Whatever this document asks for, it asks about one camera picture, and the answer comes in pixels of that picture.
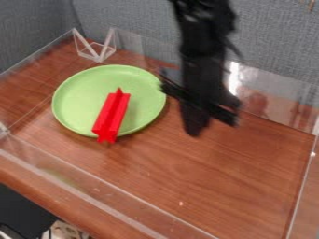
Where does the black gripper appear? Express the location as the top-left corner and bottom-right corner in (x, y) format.
(159, 18), (242, 137)

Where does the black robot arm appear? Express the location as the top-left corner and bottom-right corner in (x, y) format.
(159, 0), (240, 137)

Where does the red star-shaped bar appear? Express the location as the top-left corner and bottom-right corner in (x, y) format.
(92, 89), (131, 143)

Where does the green round plate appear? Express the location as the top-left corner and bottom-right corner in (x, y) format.
(51, 64), (167, 138)

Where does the black box under table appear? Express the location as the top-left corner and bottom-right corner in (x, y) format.
(0, 184), (59, 239)

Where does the clear acrylic enclosure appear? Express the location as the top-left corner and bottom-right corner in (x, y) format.
(0, 35), (319, 239)

